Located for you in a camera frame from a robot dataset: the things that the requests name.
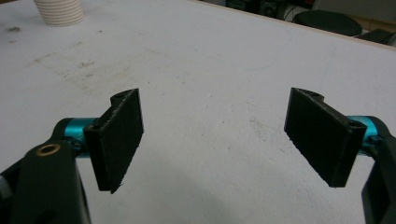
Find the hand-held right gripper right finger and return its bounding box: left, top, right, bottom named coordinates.
left=283, top=87, right=379, bottom=189

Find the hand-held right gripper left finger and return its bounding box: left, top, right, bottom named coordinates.
left=64, top=88, right=145, bottom=194

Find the stack of paper cups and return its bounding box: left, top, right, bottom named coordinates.
left=33, top=0, right=86, bottom=27

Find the black round stool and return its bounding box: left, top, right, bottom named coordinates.
left=292, top=9, right=364, bottom=37

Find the white table mat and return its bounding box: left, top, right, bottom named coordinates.
left=0, top=0, right=396, bottom=224

